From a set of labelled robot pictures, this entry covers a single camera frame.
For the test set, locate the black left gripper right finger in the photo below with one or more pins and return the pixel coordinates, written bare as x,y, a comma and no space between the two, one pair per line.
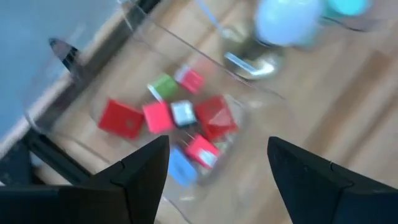
339,202

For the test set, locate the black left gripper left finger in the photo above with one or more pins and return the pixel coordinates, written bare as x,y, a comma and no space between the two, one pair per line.
93,205

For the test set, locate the teal capped hourglass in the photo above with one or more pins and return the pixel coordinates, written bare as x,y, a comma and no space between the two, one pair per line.
348,6

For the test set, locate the small red white-faced charger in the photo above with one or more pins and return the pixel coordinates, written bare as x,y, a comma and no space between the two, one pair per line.
202,152

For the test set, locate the green power bank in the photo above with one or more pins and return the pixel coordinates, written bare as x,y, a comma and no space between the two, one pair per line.
163,85

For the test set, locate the brass lamp with white bulb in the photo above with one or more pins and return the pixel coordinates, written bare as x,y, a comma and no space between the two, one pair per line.
286,21

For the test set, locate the red power bank white end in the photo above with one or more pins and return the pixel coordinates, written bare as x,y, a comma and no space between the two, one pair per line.
189,79

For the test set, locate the light blue multiport charger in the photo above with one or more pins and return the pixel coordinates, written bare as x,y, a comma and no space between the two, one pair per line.
182,168

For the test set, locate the white USB wall charger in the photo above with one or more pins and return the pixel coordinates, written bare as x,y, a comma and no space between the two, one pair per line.
183,112

